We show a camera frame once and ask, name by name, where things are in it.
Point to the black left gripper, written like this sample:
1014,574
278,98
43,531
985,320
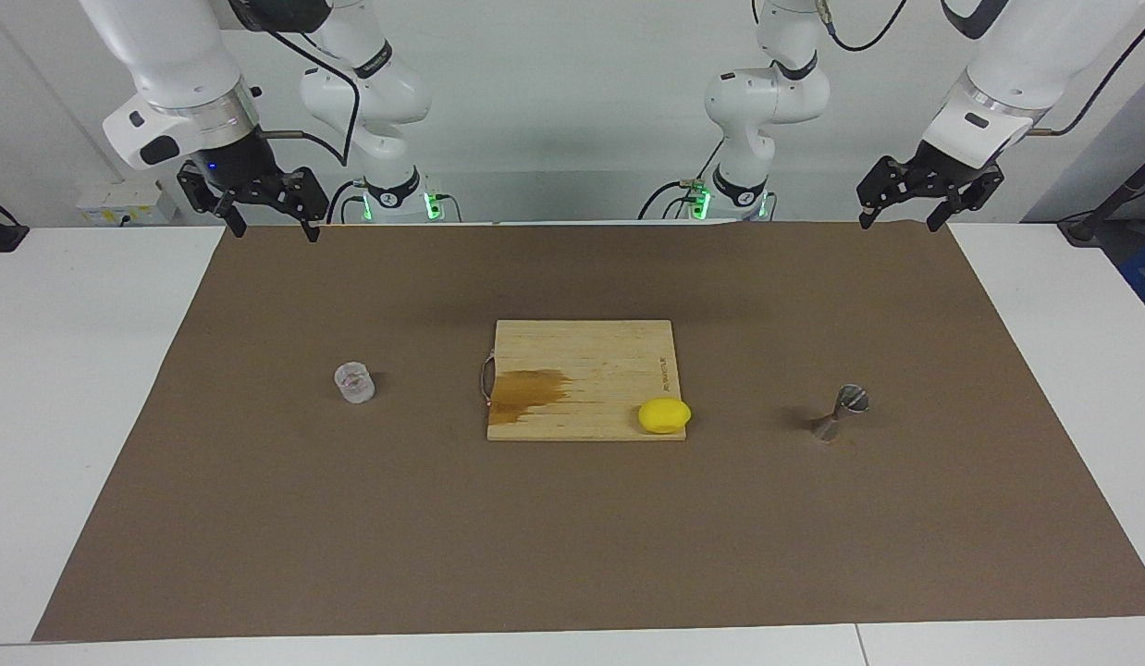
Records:
947,176

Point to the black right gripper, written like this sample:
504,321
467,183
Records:
240,166

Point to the clear glass cup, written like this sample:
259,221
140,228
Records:
354,384

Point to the metal jigger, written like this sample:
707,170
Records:
841,412

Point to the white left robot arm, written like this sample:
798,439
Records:
1026,65

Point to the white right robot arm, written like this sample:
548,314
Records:
175,65

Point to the black stand pole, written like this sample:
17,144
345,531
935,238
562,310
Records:
1086,227

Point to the yellow lemon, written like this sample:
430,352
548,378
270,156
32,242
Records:
665,416

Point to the wooden cutting board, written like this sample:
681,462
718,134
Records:
591,370

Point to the brown table mat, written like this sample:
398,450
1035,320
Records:
572,527

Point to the white wall socket box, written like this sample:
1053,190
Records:
119,203

